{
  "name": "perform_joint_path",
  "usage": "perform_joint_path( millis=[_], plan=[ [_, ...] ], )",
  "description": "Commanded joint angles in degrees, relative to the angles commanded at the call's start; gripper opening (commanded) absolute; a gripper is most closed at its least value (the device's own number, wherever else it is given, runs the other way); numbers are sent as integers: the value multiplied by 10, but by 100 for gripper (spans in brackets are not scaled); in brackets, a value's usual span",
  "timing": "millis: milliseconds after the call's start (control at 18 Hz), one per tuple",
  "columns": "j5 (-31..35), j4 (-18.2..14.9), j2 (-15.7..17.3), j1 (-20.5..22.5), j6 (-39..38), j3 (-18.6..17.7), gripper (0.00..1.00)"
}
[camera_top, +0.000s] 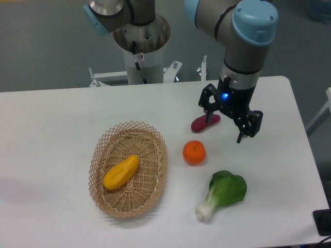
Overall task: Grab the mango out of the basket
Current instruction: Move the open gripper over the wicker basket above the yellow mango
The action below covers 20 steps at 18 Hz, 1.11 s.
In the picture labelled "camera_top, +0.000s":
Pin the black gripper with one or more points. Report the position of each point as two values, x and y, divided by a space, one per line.
234 103

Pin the yellow mango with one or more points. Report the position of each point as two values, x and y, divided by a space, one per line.
121 173

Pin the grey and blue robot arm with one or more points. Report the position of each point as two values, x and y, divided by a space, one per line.
245 28

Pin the woven wicker basket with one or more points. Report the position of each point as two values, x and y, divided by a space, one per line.
145 187

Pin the purple sweet potato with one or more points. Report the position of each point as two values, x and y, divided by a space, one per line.
199 124

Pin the orange tangerine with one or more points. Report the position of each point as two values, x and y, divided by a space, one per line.
194 152

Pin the green bok choy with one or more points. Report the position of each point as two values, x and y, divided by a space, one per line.
225 189

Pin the black device at table edge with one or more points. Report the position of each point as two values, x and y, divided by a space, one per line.
322 221

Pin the white metal frame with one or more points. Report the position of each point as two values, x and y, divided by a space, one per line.
321 115

